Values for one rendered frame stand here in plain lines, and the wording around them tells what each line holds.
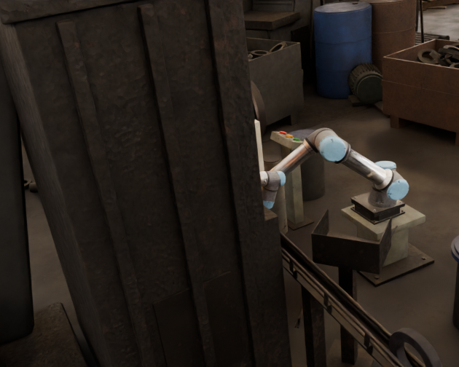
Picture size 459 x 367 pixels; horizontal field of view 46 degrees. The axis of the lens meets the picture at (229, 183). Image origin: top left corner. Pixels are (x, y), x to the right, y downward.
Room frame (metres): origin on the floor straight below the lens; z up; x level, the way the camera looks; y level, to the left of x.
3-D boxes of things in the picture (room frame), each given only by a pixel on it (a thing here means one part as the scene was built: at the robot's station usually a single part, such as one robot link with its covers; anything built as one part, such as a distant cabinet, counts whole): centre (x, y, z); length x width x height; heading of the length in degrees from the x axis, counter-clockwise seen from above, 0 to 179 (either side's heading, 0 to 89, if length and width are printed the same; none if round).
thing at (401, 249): (2.55, -0.81, 0.13); 0.40 x 0.40 x 0.26; 21
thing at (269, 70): (4.92, -0.16, 0.39); 1.03 x 0.83 x 0.77; 130
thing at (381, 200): (2.55, -0.81, 0.42); 0.15 x 0.15 x 0.10
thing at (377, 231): (2.55, -0.81, 0.28); 0.32 x 0.32 x 0.04; 21
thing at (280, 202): (2.97, -0.27, 0.26); 0.12 x 0.12 x 0.52
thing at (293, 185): (3.08, -0.40, 0.31); 0.24 x 0.16 x 0.62; 25
